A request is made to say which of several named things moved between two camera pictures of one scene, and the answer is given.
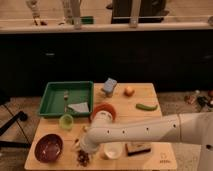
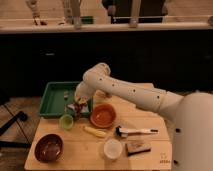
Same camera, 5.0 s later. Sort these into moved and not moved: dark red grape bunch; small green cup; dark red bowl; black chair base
Moved: dark red grape bunch
Not moved: dark red bowl; small green cup; black chair base
